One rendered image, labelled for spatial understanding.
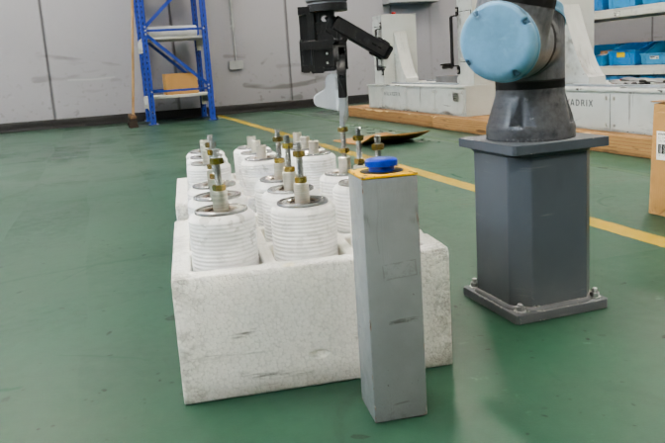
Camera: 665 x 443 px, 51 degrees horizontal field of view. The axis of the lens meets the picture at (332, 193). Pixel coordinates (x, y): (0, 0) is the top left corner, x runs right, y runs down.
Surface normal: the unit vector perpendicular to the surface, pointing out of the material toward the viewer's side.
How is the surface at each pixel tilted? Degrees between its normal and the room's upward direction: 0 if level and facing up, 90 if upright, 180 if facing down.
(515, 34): 97
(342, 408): 0
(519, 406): 0
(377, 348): 90
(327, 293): 90
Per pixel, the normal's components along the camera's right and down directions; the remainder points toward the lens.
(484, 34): -0.50, 0.31
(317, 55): -0.03, 0.18
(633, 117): -0.95, 0.11
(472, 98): 0.32, 0.15
